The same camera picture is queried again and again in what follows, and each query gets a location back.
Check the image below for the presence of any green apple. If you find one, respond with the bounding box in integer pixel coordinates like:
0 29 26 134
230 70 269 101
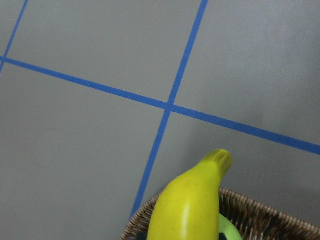
218 214 243 240

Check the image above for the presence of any yellow banana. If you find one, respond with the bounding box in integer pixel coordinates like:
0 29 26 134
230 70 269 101
147 149 233 240

